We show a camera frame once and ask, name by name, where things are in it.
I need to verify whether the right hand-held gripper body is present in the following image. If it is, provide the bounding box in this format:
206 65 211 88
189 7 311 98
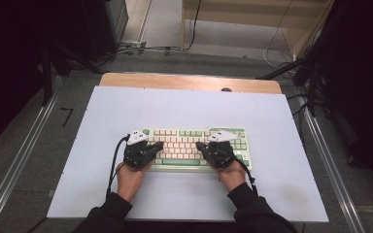
203 129 240 170

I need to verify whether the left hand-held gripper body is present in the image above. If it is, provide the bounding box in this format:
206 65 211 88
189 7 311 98
122 129 153 172

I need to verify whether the green and cream keyboard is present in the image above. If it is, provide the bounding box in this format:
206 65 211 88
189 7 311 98
141 126 253 173

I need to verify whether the person's right hand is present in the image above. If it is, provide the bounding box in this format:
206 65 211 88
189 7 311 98
215 159 248 194

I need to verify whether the person's left hand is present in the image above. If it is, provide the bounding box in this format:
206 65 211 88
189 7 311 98
116 160 153 203

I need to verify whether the white table mat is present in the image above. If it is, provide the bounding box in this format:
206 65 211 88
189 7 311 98
47 85 329 223

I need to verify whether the wooden table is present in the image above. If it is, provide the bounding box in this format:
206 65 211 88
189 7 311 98
98 72 284 95

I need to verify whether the black tripod leg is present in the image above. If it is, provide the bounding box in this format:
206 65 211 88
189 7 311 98
255 58 306 81

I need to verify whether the grey power strip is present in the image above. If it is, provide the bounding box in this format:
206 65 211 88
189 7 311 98
119 40 148 55

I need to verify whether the black metal stand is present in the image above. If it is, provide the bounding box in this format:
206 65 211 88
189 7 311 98
41 47 54 107
305 62 320 117

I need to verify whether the black cabinet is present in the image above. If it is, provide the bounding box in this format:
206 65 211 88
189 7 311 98
81 0 129 62

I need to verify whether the wooden shelf unit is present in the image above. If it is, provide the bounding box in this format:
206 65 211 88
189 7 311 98
180 0 335 62

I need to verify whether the black curtain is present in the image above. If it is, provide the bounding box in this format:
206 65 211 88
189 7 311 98
0 0 88 154
314 0 373 195

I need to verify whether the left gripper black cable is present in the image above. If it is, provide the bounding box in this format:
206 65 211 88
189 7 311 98
105 134 131 199

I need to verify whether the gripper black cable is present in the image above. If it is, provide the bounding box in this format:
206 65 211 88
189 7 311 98
233 153 260 197
105 134 131 199

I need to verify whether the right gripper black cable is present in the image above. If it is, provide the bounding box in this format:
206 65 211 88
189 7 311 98
233 153 260 197

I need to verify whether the aluminium floor rail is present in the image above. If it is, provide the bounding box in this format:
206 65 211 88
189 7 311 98
297 96 367 233
0 91 61 233

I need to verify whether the black floor cable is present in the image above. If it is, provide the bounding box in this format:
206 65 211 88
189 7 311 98
185 0 204 52

